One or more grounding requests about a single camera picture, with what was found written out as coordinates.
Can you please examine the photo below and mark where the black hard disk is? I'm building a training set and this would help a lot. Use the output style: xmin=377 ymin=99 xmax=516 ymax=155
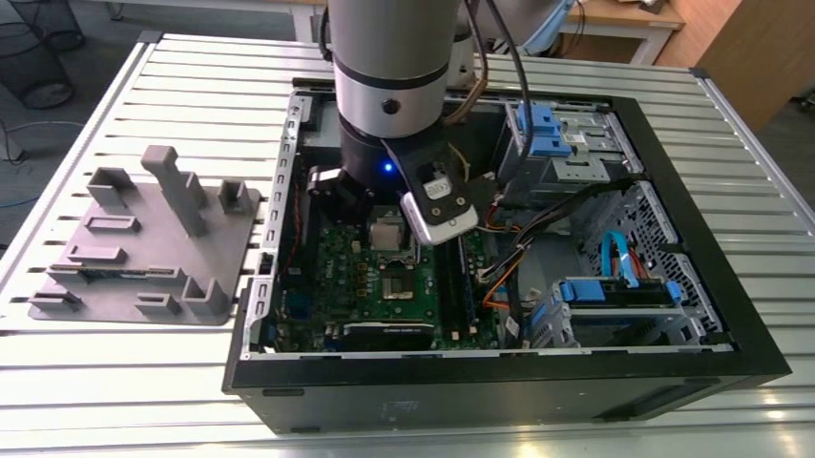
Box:
xmin=601 ymin=281 xmax=673 ymax=309

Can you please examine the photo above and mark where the blue disk carrier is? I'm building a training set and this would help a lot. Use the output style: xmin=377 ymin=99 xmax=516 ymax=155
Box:
xmin=555 ymin=279 xmax=684 ymax=309

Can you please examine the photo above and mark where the white-framed wooden desk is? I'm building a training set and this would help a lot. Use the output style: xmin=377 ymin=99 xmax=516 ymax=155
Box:
xmin=551 ymin=0 xmax=688 ymax=68
xmin=104 ymin=0 xmax=332 ymax=45

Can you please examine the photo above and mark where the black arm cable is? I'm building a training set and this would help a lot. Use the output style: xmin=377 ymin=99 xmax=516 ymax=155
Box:
xmin=441 ymin=0 xmax=491 ymax=128
xmin=484 ymin=0 xmax=533 ymax=161

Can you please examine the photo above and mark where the NVIDIA graphics card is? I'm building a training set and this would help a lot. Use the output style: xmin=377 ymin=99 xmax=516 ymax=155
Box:
xmin=323 ymin=318 xmax=440 ymax=353

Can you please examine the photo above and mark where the black cable bundle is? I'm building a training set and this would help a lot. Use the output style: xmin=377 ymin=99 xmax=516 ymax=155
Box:
xmin=476 ymin=178 xmax=641 ymax=282

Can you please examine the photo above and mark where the grey metal disk bay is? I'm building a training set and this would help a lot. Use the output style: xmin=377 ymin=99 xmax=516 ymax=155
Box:
xmin=519 ymin=276 xmax=731 ymax=352

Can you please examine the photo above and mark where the black RAM slot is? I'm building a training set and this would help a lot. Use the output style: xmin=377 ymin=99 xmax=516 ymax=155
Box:
xmin=433 ymin=245 xmax=451 ymax=339
xmin=447 ymin=245 xmax=467 ymax=338
xmin=439 ymin=245 xmax=460 ymax=340

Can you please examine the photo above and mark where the blue plastic clip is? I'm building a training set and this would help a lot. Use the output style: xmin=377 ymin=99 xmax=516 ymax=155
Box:
xmin=525 ymin=303 xmax=553 ymax=348

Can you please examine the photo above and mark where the black PC case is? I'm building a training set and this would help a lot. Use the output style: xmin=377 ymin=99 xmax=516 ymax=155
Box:
xmin=218 ymin=75 xmax=795 ymax=435

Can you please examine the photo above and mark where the blue plastic drive bracket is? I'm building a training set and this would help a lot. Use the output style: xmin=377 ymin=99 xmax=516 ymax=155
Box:
xmin=517 ymin=102 xmax=573 ymax=157

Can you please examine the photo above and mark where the CPU socket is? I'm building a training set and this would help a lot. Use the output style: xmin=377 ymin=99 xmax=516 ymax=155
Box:
xmin=379 ymin=266 xmax=423 ymax=302

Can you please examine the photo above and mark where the metal socket cover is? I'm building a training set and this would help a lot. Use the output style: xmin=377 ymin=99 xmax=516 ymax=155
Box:
xmin=377 ymin=240 xmax=423 ymax=269

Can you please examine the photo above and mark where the green RAM stick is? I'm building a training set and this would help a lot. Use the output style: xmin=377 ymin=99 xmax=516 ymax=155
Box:
xmin=48 ymin=264 xmax=181 ymax=283

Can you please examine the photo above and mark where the grey metal drive cage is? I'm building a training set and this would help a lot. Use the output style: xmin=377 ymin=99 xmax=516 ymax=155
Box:
xmin=493 ymin=100 xmax=644 ymax=211

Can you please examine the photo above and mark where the blue SATA cable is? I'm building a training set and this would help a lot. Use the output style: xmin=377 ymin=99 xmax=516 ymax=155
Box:
xmin=599 ymin=229 xmax=643 ymax=290

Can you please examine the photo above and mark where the green motherboard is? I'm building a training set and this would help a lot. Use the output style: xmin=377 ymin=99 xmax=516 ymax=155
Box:
xmin=277 ymin=209 xmax=511 ymax=355

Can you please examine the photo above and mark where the black chair base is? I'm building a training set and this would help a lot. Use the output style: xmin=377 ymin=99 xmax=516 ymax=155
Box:
xmin=788 ymin=84 xmax=815 ymax=115

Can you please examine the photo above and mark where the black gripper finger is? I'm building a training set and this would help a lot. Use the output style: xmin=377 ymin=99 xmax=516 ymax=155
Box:
xmin=307 ymin=164 xmax=384 ymax=226

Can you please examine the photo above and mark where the grey parts rack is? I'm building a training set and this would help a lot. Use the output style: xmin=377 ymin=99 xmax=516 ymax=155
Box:
xmin=25 ymin=144 xmax=266 ymax=328

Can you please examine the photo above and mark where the orange SATA cable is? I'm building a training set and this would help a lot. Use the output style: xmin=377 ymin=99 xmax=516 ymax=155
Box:
xmin=481 ymin=264 xmax=520 ymax=312

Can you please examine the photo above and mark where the silver CPU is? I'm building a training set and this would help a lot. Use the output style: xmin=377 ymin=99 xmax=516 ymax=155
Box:
xmin=371 ymin=218 xmax=404 ymax=253

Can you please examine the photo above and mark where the black mesh waste bin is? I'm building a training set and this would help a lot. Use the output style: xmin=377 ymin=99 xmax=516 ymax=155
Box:
xmin=34 ymin=0 xmax=88 ymax=52
xmin=0 ymin=28 xmax=76 ymax=112

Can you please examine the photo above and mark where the wooden cabinet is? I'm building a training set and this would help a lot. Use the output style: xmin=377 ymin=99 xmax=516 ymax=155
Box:
xmin=655 ymin=0 xmax=815 ymax=137

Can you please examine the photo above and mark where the silver camera on black bracket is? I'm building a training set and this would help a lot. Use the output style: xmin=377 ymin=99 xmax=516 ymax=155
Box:
xmin=379 ymin=136 xmax=499 ymax=248

